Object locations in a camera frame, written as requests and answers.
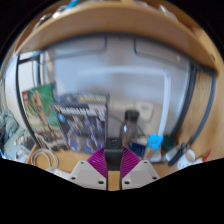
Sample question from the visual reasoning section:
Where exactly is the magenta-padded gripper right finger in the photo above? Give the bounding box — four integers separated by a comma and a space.
121, 148, 161, 191

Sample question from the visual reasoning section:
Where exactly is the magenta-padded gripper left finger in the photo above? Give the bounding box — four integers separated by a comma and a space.
68, 148, 108, 191

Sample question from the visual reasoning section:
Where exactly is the black charger block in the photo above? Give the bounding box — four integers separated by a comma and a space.
104, 137, 124, 172

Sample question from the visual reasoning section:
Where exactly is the cyan card package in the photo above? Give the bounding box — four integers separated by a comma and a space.
143, 133, 164, 161

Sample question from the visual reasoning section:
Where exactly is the dark green round container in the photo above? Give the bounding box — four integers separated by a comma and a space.
162, 134, 176, 151

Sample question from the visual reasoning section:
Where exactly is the clear bottle with dark cap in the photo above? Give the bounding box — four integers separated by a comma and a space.
120, 109, 140, 148

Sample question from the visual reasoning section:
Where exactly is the black handheld tool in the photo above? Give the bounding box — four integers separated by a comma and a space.
168, 143, 189, 167

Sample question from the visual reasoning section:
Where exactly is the blue robot model kit box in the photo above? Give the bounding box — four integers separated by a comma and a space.
53, 92, 111, 154

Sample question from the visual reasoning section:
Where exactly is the white glue bottle red cap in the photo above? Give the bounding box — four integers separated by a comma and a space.
194, 149, 213, 165

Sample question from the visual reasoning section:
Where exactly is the green tree figure toy box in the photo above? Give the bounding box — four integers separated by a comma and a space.
21, 83, 69, 151

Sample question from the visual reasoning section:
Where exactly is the teal bedding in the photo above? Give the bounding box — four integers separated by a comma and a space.
0, 108, 36, 163

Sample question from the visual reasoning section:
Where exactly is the wooden desk shelf unit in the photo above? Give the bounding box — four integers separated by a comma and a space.
0, 0, 224, 154

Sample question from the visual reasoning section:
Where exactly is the white coiled cable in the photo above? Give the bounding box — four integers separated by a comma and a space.
29, 148, 60, 173

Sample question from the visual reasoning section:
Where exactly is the white wall outlet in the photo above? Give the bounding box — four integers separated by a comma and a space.
134, 102, 155, 123

